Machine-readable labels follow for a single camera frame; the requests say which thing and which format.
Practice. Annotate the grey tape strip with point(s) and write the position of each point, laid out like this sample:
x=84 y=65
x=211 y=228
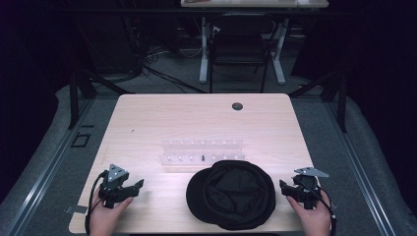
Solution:
x=76 y=208

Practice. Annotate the black hat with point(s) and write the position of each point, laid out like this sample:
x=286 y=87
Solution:
x=231 y=196

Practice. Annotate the person's left hand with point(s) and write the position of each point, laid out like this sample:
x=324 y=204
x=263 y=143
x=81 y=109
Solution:
x=105 y=214

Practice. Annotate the clear acrylic rack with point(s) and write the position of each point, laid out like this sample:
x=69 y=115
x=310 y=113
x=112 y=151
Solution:
x=203 y=153

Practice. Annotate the black metal frame stand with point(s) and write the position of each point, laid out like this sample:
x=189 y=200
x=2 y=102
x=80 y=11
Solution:
x=74 y=98
x=342 y=101

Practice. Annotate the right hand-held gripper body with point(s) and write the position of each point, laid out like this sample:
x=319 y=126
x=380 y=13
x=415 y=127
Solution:
x=307 y=188

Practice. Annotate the black chair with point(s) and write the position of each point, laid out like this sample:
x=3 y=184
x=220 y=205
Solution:
x=239 y=49

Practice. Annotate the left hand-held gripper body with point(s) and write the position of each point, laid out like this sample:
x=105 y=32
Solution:
x=113 y=183

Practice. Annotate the grey table grommet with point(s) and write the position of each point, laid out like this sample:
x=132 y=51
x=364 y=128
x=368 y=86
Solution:
x=237 y=106

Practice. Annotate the white-legged desk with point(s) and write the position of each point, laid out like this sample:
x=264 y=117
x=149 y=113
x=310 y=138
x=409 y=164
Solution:
x=249 y=3

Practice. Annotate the person's right hand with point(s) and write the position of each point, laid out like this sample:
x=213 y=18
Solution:
x=311 y=219

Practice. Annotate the aluminium floor rail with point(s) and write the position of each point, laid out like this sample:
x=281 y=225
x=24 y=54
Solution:
x=357 y=170
x=39 y=183

